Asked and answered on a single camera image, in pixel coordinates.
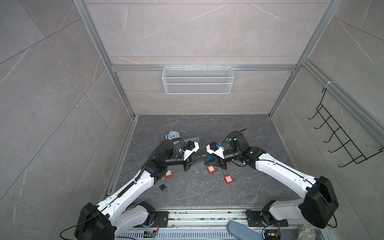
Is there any white wire basket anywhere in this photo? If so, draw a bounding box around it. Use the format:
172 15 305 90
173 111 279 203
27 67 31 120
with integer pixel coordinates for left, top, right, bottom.
162 67 234 95

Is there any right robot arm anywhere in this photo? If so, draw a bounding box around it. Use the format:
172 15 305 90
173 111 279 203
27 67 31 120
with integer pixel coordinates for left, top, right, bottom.
205 131 339 229

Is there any blue slipper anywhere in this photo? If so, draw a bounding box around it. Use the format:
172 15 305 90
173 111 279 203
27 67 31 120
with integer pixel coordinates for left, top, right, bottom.
227 221 263 240

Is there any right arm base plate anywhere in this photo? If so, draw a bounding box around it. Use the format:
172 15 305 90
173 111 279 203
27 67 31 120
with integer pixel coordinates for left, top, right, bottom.
245 210 289 227

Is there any red padlock long shackle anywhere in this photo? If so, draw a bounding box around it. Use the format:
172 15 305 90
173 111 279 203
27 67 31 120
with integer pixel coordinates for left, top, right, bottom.
165 170 183 180

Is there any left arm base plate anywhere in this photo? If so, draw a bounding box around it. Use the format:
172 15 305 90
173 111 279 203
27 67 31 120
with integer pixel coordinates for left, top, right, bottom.
136 211 169 228

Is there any small black padlock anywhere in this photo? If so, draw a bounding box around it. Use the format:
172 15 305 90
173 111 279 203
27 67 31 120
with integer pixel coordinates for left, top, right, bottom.
159 179 168 192

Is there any patterned shoe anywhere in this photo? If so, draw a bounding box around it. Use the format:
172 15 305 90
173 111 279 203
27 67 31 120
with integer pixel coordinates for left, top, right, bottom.
296 225 317 240

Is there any blue padlock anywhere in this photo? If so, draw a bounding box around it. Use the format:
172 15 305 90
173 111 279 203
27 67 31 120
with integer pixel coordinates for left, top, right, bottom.
204 156 213 162

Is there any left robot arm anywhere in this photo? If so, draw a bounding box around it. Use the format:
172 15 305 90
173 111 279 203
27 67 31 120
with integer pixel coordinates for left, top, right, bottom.
72 138 203 240

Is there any black wire hook rack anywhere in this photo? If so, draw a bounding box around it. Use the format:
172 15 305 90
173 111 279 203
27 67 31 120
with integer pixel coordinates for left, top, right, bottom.
307 88 384 168

